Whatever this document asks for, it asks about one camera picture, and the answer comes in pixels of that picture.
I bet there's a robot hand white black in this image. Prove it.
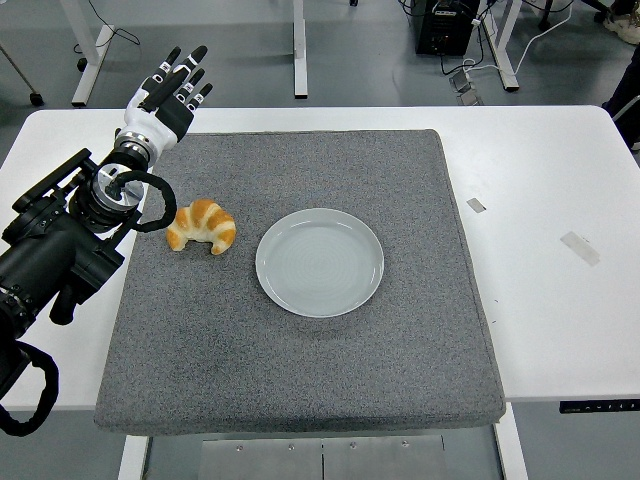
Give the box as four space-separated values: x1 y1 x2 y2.
115 44 215 152

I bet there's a golden croissant bread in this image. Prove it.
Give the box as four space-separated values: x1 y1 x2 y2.
165 198 238 257

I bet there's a light grey round plate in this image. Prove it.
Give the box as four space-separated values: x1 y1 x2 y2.
255 207 386 318

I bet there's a grey metal plate with screws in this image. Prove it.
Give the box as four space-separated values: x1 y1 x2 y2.
198 434 449 480

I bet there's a white desk leg with foot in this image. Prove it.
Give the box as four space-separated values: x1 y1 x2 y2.
71 0 119 108
483 0 522 92
291 0 309 99

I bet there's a metal pole with caster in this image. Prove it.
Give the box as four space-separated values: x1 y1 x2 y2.
0 40 45 107

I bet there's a grey fabric mat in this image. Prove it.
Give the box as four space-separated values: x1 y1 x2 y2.
93 128 508 435

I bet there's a black computer tower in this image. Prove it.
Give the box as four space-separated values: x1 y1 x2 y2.
413 0 482 57

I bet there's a grey foot pedal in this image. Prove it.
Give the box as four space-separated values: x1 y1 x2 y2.
448 71 484 107

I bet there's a white table leg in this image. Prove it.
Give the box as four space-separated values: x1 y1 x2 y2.
117 434 152 480
491 413 530 480

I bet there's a large clear tape piece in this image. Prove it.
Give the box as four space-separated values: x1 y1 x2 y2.
559 231 602 268

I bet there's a person's leg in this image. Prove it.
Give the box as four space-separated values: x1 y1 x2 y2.
601 47 640 152

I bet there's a person's foot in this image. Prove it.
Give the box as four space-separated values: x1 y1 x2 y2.
602 7 640 45

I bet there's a black table control panel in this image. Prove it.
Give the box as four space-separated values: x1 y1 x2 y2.
559 399 640 415

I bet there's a thin black floor cable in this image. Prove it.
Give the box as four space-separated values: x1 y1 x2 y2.
73 0 142 56

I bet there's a white floor cable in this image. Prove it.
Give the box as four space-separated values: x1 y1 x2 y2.
462 0 579 76

